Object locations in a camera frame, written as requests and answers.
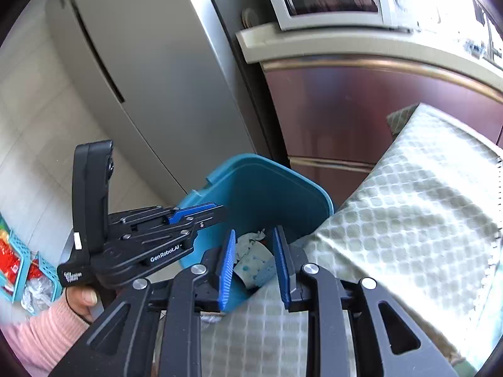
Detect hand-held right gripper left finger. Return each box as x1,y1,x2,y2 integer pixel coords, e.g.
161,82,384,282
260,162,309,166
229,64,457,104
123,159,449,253
49,230,236,377

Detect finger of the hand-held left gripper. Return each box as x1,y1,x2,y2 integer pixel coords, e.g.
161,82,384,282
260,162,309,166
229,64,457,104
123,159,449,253
108,203,221,230
120,205,228,245

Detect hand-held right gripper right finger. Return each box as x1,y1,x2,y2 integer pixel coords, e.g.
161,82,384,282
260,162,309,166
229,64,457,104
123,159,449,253
272,226,460,377

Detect white blue-dotted paper cup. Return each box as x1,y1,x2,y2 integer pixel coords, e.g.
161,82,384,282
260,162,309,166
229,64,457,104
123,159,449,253
235,241,276,289

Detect blue plastic bin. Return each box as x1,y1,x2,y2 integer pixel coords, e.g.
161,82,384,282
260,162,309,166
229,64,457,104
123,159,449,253
177,153,335,315

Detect person's left forearm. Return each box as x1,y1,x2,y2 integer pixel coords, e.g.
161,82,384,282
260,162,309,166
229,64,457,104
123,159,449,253
0,292,91,366

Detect person's left hand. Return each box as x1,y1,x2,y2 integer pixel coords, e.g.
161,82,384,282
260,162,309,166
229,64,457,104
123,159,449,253
65,285,99,323

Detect white tissue scrap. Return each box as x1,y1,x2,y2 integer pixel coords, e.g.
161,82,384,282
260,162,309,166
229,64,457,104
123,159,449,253
236,230,270,250

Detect teal plastic basket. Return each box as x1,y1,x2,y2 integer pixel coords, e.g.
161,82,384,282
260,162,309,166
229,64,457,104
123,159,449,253
0,214,33,303
21,251,64,315

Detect turquoise baskets with packets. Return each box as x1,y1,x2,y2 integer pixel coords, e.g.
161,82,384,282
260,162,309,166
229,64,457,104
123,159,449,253
0,220,44,295

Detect clear plastic bag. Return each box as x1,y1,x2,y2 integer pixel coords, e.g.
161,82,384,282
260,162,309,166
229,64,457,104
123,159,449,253
21,277,56,315

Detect green checked tablecloth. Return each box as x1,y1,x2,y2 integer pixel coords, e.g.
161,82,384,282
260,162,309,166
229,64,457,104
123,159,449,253
155,102,503,377

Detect silver refrigerator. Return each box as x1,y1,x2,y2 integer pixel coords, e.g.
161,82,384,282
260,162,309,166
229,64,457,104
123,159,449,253
45,0,272,213

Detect maroon kitchen cabinet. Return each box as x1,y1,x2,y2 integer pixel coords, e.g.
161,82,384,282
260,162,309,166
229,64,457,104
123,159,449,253
261,59,503,197

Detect white plate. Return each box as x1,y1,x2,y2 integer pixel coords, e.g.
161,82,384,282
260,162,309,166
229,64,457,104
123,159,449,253
241,7,262,30

